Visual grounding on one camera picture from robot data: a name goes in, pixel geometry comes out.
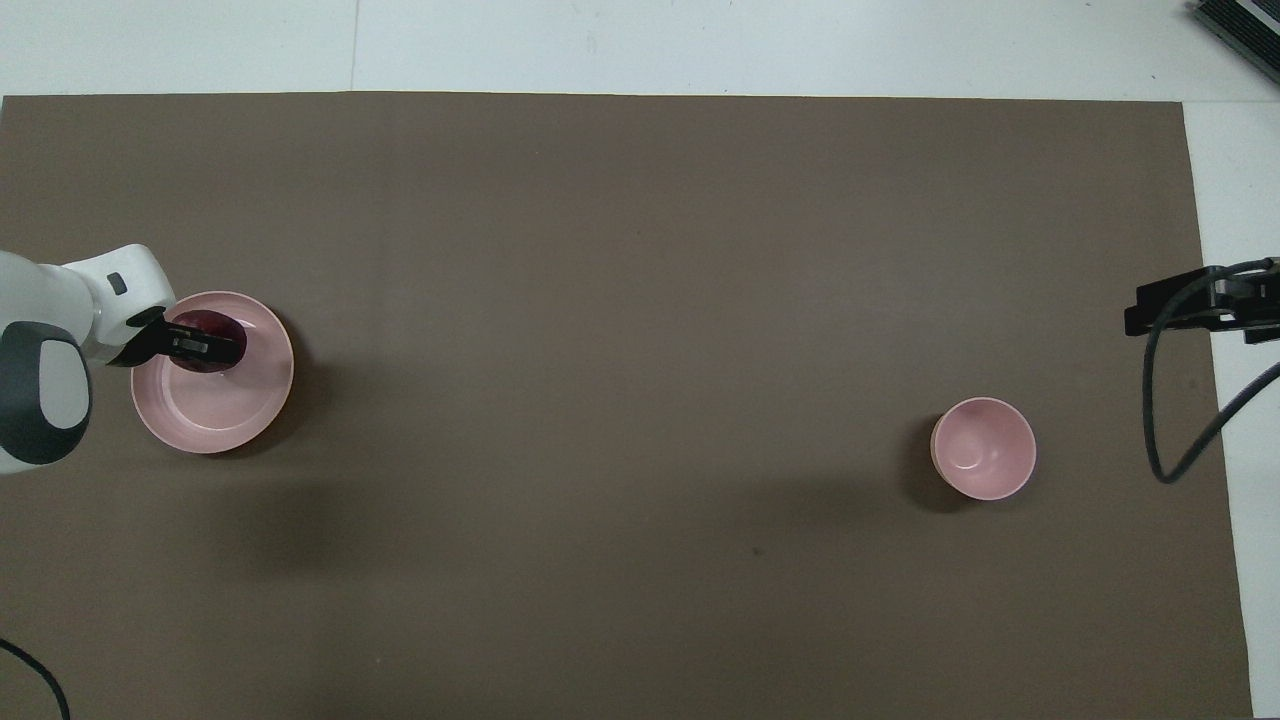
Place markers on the dark red apple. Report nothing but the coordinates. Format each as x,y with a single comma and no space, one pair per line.
210,322

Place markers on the pink bowl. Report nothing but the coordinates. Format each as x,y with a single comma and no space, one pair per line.
983,448

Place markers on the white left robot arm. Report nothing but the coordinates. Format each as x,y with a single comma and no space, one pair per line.
50,340

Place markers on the black ribbed metal device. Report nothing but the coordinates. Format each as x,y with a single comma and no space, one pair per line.
1240,25

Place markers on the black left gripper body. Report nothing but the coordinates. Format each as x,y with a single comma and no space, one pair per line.
190,345

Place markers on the pink plate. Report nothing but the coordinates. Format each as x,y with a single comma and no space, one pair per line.
225,405

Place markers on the brown table mat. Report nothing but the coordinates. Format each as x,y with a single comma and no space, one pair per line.
620,300

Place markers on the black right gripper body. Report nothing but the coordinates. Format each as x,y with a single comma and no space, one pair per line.
1252,300

